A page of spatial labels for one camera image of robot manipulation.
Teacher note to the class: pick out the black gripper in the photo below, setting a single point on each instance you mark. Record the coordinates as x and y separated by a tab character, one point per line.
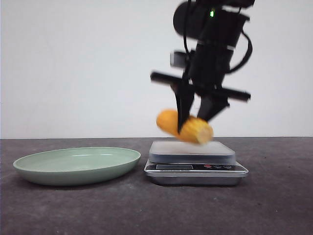
204	75

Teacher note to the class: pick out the yellow corn cob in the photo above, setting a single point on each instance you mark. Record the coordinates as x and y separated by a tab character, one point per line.
194	130

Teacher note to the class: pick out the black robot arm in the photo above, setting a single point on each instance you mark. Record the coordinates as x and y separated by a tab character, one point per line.
214	22

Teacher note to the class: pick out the silver digital kitchen scale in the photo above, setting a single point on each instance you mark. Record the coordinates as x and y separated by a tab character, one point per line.
181	163

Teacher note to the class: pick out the green round plate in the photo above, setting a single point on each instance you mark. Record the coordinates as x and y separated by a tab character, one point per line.
76	166

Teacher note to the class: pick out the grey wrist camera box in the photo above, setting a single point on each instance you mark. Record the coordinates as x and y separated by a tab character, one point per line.
178	59

